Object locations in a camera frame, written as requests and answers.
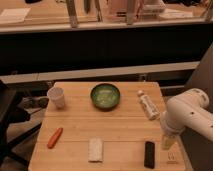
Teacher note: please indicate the translucent yellowish pusher tool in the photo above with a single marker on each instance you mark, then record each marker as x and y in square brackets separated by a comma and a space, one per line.
[168, 141]

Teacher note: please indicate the black eraser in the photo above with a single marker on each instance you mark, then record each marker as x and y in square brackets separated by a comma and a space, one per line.
[149, 158]

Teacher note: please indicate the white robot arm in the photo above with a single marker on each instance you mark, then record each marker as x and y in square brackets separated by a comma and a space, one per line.
[187, 109]

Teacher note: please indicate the white plastic bottle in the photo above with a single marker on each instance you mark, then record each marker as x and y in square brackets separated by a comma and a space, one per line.
[148, 105]

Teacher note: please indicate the white sponge cloth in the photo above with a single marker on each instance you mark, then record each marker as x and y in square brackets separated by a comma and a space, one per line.
[95, 150]

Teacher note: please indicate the green bowl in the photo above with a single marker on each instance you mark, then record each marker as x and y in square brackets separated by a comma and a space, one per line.
[105, 96]

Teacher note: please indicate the white paper cup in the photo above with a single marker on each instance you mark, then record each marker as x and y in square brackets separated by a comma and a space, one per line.
[56, 96]

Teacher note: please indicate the black chair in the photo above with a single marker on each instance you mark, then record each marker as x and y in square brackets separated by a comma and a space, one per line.
[11, 113]

